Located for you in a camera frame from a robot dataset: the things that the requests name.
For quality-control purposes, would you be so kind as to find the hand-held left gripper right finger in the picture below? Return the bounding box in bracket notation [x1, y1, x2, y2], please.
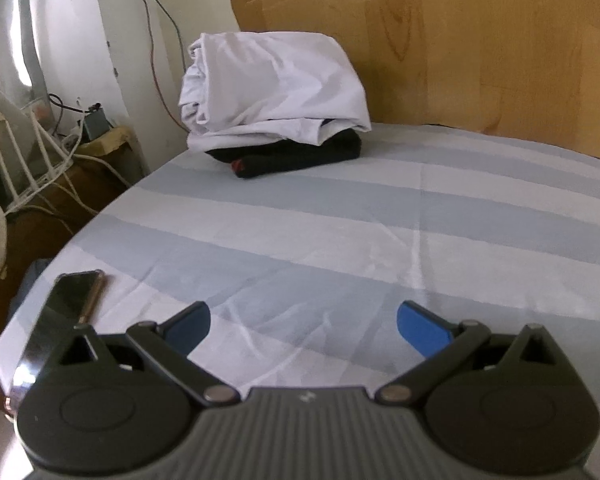
[375, 300, 562, 405]

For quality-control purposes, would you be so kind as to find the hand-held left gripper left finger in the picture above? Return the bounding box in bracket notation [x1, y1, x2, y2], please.
[57, 301, 242, 407]

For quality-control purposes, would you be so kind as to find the white garment with black trim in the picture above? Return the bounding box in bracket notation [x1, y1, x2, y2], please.
[178, 31, 372, 153]

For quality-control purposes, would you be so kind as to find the black smartphone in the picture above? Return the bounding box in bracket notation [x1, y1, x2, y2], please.
[11, 270, 107, 397]

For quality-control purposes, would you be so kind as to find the striped bed sheet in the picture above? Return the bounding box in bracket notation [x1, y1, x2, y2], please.
[0, 120, 600, 411]

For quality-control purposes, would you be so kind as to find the wooden side table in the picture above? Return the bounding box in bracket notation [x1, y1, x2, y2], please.
[0, 125, 147, 411]

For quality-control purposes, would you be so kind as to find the yellow cloth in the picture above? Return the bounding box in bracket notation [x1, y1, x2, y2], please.
[75, 127, 137, 159]

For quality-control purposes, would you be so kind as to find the black folded garment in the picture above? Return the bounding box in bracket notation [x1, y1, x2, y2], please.
[204, 128, 365, 180]

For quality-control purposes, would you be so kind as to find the grey power adapter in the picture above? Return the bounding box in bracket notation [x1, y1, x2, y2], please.
[82, 107, 112, 141]

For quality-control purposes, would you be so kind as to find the wooden headboard panel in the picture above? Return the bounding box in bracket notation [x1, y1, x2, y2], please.
[225, 0, 600, 166]

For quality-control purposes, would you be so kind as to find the black cable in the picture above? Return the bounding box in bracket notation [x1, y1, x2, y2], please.
[46, 91, 90, 117]

